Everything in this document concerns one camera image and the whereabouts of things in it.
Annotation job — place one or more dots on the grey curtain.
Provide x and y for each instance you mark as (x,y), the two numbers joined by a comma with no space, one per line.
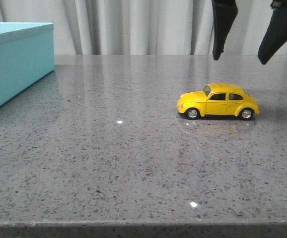
(120,27)

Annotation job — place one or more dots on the light blue box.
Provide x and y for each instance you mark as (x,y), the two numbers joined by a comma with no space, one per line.
(26,55)

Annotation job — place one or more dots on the yellow toy beetle car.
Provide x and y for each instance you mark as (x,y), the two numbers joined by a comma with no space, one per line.
(218,99)

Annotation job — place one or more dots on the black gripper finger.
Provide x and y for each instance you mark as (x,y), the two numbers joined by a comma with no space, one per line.
(225,12)
(276,34)

